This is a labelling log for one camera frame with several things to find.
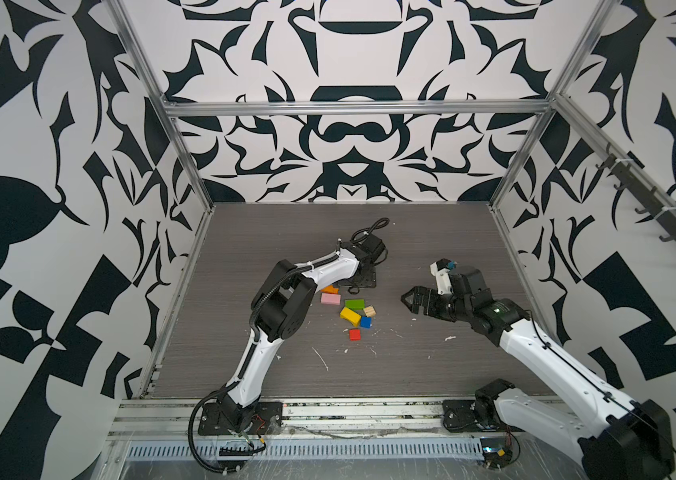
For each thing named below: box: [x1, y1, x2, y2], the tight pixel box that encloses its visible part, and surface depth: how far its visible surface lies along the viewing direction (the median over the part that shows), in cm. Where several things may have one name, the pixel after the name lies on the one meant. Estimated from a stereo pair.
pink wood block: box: [321, 293, 341, 305], surface depth 96 cm
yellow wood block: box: [340, 306, 361, 327], surface depth 91 cm
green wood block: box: [345, 299, 365, 310], surface depth 96 cm
